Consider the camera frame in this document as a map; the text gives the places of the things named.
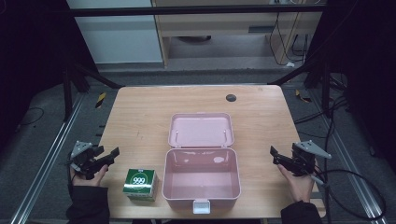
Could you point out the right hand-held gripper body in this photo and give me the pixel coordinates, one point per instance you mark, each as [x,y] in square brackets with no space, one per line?
[306,155]

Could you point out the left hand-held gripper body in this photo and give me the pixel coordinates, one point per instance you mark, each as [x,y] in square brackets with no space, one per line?
[81,155]

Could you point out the person's left hand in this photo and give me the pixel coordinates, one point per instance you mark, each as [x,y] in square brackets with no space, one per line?
[93,178]

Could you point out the person's right hand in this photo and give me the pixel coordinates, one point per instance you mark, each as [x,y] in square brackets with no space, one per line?
[299,186]

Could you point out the green and white medicine box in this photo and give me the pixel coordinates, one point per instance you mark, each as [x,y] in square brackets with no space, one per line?
[140,184]

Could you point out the black and yellow tape strip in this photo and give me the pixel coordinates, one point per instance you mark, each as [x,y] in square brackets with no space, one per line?
[100,100]
[302,96]

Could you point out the black metal stand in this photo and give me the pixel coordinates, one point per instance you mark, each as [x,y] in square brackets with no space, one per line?
[73,84]
[314,77]

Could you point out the black round table grommet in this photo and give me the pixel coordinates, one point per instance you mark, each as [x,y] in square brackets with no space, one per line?
[231,98]

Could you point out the pink plastic box with lid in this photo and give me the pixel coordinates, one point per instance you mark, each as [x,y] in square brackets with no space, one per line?
[201,174]

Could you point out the white plug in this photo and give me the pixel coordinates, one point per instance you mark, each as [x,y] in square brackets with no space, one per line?
[290,64]

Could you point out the white cabinet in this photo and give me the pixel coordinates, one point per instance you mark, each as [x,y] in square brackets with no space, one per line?
[121,37]

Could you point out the light wooden desk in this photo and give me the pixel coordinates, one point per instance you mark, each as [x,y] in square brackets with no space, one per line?
[218,23]

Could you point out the aluminium floor rail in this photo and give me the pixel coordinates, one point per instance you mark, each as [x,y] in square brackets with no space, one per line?
[46,158]
[345,149]

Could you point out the black horizontal frame bar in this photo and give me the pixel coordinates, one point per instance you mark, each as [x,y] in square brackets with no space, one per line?
[186,10]

